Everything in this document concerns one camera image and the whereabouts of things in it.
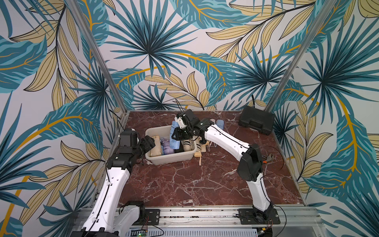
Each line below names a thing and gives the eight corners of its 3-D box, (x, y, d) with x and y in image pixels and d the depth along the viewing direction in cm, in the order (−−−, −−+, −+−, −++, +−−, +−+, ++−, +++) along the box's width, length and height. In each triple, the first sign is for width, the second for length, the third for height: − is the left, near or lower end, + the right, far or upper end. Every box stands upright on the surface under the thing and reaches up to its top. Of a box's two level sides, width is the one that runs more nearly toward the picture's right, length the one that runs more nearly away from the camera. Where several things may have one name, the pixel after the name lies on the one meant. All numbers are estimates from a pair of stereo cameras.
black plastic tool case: (237, 125, 112) (240, 120, 108) (243, 107, 125) (245, 102, 120) (269, 135, 107) (272, 130, 102) (271, 115, 120) (274, 110, 115)
